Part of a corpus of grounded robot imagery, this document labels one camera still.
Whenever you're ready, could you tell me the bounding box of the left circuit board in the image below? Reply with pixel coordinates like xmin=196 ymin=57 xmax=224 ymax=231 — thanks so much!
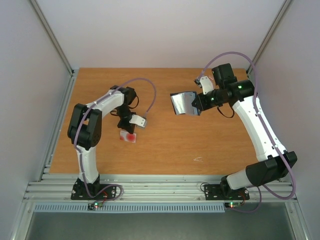
xmin=87 ymin=202 xmax=103 ymax=211

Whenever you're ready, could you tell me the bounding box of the aluminium post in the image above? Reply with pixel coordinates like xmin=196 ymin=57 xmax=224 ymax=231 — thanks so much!
xmin=28 ymin=0 xmax=74 ymax=77
xmin=252 ymin=0 xmax=294 ymax=66

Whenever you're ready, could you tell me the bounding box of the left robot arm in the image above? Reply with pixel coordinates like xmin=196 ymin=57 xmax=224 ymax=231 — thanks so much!
xmin=67 ymin=85 xmax=146 ymax=200

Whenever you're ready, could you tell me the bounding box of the white card red circle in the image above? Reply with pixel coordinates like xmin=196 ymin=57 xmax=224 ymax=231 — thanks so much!
xmin=119 ymin=130 xmax=137 ymax=143

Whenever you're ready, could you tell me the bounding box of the blue card holder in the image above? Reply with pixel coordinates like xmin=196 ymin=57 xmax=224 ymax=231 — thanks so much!
xmin=170 ymin=91 xmax=200 ymax=116

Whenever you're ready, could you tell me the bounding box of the blue slotted cable duct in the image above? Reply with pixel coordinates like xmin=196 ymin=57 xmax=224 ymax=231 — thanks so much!
xmin=34 ymin=203 xmax=225 ymax=214

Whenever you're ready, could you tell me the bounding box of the right rear aluminium post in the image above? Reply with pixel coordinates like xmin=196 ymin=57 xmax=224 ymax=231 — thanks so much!
xmin=252 ymin=0 xmax=294 ymax=66

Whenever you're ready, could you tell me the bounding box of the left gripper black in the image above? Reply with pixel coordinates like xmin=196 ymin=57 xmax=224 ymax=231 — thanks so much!
xmin=116 ymin=104 xmax=137 ymax=134

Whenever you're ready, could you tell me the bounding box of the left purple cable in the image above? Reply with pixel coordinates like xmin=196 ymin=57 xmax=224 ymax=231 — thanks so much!
xmin=74 ymin=77 xmax=157 ymax=200

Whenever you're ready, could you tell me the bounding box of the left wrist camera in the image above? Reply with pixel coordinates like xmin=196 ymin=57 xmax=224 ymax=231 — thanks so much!
xmin=129 ymin=114 xmax=147 ymax=129

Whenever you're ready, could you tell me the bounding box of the circuit board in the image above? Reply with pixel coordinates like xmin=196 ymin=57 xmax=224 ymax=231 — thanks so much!
xmin=224 ymin=202 xmax=244 ymax=209
xmin=87 ymin=202 xmax=103 ymax=211

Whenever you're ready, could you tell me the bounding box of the aluminium rail frame front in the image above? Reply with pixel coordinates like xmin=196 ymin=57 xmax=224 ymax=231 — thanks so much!
xmin=23 ymin=174 xmax=298 ymax=203

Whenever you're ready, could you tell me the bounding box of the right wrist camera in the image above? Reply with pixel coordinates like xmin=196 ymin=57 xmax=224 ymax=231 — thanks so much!
xmin=194 ymin=76 xmax=214 ymax=95

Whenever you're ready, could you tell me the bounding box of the right circuit board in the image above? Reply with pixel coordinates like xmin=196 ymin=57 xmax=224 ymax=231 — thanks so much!
xmin=224 ymin=202 xmax=244 ymax=209

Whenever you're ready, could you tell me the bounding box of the left rear aluminium post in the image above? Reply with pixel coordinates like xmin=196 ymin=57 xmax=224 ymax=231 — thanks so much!
xmin=28 ymin=0 xmax=74 ymax=77

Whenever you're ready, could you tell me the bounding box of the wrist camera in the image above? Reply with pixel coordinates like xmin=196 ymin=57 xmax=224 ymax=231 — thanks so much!
xmin=194 ymin=76 xmax=214 ymax=95
xmin=129 ymin=114 xmax=147 ymax=129

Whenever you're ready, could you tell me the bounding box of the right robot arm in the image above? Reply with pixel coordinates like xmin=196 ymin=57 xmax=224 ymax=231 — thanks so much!
xmin=191 ymin=63 xmax=298 ymax=199

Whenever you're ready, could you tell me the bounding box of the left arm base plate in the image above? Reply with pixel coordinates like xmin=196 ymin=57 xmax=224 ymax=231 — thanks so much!
xmin=70 ymin=180 xmax=117 ymax=201

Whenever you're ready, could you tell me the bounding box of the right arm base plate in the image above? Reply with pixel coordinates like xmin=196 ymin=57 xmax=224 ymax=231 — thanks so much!
xmin=200 ymin=182 xmax=250 ymax=201

